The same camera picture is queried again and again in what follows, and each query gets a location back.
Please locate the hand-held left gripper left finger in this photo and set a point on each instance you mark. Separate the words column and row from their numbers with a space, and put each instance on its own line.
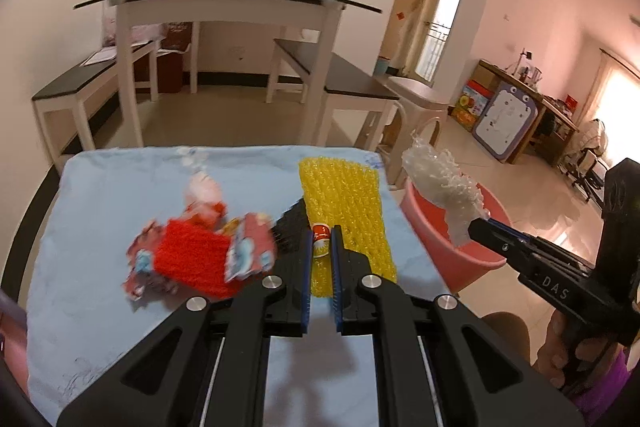
column 306, row 277

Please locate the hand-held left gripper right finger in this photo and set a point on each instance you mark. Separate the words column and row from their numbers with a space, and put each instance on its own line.
column 337, row 277

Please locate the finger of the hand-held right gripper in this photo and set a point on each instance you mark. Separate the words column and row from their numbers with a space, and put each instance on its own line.
column 560, row 249
column 495, row 239

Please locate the pink plastic basin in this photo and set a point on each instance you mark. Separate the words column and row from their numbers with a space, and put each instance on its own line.
column 440, row 252

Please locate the clear bubble wrap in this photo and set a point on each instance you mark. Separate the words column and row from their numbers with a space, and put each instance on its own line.
column 440, row 177

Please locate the person's right forearm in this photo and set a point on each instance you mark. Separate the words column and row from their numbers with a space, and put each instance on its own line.
column 600, row 389

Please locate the person's right hand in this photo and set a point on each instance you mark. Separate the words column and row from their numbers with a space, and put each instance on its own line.
column 550, row 347

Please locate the black comb-like object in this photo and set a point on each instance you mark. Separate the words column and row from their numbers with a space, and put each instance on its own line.
column 290, row 229

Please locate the yellow foam net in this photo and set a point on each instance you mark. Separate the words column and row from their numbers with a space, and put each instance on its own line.
column 345, row 192

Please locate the chair with clothes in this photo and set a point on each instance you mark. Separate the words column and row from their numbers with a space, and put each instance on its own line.
column 592, row 152

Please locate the red scrubbing sponge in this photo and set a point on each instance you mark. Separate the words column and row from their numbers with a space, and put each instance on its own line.
column 190, row 257

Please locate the purple drawing board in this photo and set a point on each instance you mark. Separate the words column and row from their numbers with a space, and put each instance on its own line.
column 505, row 119

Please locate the wooden side cabinet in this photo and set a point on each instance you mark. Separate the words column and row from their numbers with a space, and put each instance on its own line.
column 550, row 117

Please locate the colourful cardboard box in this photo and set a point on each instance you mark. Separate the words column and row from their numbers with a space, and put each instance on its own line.
column 472, row 104

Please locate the small red desk box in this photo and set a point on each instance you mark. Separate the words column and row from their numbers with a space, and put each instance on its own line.
column 570, row 102

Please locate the beige plastic stool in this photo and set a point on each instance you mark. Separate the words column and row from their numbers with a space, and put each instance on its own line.
column 420, row 99

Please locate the white dark-top bench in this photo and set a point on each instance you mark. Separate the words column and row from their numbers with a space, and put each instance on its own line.
column 350, row 77

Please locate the small blue bin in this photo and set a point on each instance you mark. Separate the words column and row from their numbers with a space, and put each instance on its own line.
column 382, row 66

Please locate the balcony door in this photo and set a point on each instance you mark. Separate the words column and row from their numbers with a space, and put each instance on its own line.
column 440, row 22

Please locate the red paper bag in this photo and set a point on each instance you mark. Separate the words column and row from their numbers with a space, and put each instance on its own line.
column 172, row 57

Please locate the white glass-top dining table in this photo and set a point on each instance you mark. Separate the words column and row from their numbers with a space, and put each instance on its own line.
column 125, row 57

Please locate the white paper sheet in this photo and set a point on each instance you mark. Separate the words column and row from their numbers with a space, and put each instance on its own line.
column 100, row 56

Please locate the white bench with paper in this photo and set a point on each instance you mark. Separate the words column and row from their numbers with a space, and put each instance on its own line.
column 75, row 82

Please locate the white pink plastic bag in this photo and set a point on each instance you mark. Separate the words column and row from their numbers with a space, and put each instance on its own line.
column 112, row 29

